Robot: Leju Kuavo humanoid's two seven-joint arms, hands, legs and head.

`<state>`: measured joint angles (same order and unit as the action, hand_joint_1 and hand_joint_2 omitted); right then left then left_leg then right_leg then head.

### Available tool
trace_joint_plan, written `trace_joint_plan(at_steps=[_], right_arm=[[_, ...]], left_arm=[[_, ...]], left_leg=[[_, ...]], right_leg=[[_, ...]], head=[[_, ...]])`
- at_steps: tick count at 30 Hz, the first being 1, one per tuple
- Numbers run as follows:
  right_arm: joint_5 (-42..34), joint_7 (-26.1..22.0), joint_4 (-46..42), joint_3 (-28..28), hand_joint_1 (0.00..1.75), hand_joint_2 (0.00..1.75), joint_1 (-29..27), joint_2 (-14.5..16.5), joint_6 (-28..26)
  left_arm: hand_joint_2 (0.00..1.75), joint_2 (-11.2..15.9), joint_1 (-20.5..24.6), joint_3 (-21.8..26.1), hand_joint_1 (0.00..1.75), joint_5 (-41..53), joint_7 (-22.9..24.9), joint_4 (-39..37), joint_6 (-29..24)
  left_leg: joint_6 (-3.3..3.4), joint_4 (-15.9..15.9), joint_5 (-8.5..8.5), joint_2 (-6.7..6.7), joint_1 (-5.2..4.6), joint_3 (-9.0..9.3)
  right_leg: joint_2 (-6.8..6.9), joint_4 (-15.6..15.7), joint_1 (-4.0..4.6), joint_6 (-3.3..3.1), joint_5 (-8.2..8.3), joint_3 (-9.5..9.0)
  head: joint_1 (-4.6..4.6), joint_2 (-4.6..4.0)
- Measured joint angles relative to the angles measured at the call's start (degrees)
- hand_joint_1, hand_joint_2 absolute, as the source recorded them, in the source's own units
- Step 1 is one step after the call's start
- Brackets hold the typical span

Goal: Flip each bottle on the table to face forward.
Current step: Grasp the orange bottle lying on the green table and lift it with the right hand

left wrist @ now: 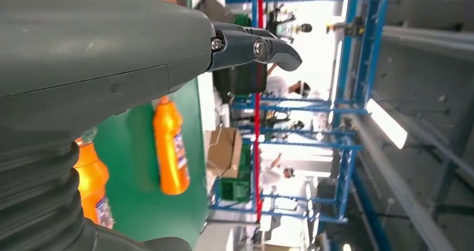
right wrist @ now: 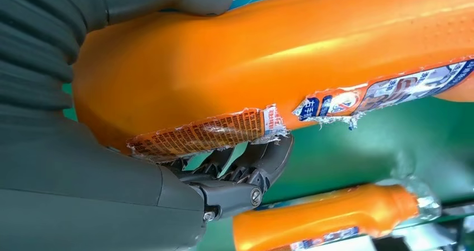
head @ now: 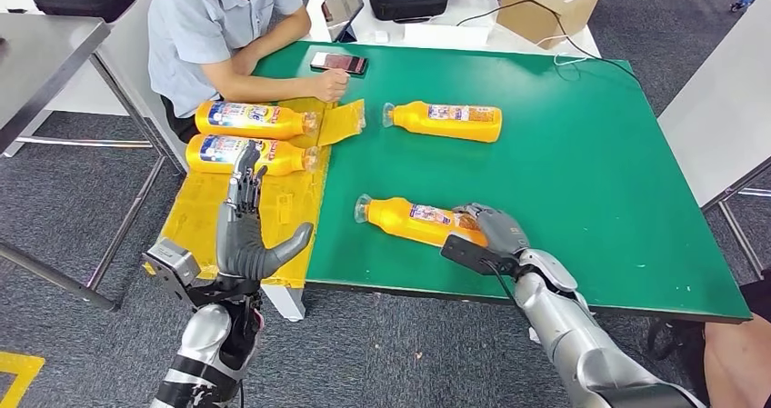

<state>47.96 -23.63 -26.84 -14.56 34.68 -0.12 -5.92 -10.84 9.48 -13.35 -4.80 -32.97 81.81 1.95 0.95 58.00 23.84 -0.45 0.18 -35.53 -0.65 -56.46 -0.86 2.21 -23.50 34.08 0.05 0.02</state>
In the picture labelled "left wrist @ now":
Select brown cardboard box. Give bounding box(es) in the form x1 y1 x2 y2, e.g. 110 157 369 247
204 127 243 179

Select red vertical pole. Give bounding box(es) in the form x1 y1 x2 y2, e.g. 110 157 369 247
253 0 264 222

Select person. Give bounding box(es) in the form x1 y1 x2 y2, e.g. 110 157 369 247
264 62 312 99
259 153 296 186

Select green plastic crate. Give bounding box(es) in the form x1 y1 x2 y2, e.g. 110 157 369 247
216 177 253 203

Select blue metal rack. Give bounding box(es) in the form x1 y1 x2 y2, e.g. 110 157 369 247
209 0 399 224

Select ceiling light panel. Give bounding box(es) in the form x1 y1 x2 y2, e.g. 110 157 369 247
366 98 408 150

